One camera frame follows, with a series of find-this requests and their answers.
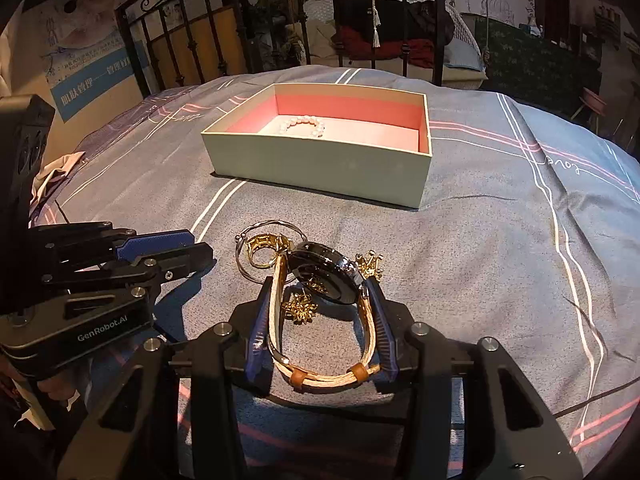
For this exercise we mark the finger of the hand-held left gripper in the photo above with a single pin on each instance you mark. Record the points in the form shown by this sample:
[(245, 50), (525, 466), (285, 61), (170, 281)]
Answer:
[(150, 244), (180, 262)]

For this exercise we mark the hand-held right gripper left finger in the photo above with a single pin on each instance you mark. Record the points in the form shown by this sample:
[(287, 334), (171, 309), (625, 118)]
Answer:
[(260, 332)]

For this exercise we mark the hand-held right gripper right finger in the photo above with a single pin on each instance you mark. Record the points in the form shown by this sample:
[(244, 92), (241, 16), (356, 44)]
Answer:
[(384, 332)]

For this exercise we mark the gold flower brooch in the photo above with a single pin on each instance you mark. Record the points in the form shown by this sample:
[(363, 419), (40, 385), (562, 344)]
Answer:
[(300, 310)]

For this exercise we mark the green box with pink lining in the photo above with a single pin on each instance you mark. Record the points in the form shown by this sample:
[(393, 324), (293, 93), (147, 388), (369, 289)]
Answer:
[(310, 165)]

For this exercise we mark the white crumpled cloth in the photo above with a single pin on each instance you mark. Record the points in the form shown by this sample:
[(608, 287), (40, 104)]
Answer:
[(60, 175)]

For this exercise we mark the blue plaid bed sheet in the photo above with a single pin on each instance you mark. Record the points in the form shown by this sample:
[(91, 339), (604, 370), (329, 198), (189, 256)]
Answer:
[(475, 260)]

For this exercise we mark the cream cushion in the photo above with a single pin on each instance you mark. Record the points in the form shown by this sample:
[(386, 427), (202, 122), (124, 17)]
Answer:
[(322, 45)]

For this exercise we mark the red clothing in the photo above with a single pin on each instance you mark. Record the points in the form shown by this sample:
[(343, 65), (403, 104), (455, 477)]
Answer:
[(360, 40)]

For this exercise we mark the white wicker swing chair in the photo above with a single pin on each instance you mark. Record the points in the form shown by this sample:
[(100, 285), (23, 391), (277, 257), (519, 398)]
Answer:
[(320, 10)]

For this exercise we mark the green patterned counter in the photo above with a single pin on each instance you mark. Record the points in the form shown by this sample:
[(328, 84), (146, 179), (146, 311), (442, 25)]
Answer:
[(525, 60)]

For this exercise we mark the pink basin on stool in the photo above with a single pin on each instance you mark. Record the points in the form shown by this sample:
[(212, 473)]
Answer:
[(592, 100)]

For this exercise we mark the dark jacket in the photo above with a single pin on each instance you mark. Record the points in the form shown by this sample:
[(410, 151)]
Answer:
[(430, 20)]

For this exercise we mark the blue and white wall poster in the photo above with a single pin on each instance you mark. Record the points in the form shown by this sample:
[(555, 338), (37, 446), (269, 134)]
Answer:
[(85, 80)]

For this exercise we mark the black metal bed frame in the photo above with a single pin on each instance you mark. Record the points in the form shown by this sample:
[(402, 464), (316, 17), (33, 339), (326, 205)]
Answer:
[(439, 20)]

